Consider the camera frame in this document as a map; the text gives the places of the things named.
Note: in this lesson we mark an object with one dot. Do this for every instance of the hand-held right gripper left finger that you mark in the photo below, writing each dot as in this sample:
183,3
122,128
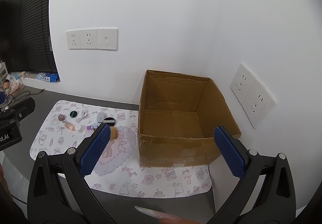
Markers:
96,149

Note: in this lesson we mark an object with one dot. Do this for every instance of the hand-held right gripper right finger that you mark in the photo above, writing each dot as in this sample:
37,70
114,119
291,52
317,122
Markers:
229,151

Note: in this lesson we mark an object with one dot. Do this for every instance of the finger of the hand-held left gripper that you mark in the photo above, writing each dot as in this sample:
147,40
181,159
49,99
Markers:
24,109

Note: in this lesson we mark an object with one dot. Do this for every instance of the brown round sponge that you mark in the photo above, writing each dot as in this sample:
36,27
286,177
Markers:
113,133

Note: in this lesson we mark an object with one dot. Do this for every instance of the small white cap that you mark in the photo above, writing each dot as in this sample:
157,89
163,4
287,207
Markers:
78,128

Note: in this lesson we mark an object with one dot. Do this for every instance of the small bottle pink cap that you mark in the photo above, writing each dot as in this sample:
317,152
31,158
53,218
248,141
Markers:
69,125

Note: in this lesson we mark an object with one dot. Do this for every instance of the black powder puff green band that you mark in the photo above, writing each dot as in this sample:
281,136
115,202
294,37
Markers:
73,114

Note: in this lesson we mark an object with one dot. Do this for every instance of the brown cardboard box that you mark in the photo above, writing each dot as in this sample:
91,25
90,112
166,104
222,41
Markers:
176,148

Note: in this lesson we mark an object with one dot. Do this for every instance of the person's right hand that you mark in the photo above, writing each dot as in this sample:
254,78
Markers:
151,212

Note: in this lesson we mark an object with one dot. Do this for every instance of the purple tube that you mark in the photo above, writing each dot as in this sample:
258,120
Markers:
88,127

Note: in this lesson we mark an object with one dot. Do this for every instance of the white storage box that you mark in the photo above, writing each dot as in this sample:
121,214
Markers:
17,85

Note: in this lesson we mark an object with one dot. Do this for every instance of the cartoon figurine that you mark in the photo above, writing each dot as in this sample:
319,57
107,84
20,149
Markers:
6,86

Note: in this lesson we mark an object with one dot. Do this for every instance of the black round compact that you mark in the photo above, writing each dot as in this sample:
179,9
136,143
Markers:
109,121

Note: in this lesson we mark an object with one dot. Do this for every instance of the white pale blue case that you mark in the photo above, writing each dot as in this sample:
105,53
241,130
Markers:
101,116

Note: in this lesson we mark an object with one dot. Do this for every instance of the blue white packet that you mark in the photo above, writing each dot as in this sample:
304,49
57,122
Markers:
46,78

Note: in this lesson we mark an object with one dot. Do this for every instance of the white printed mat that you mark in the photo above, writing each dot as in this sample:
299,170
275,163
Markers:
151,181

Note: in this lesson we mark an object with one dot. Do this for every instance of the dark window blind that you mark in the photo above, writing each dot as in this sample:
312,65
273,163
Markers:
25,25

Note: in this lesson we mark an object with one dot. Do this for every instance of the white wall socket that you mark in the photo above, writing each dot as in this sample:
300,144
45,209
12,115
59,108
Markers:
73,39
89,39
257,107
240,84

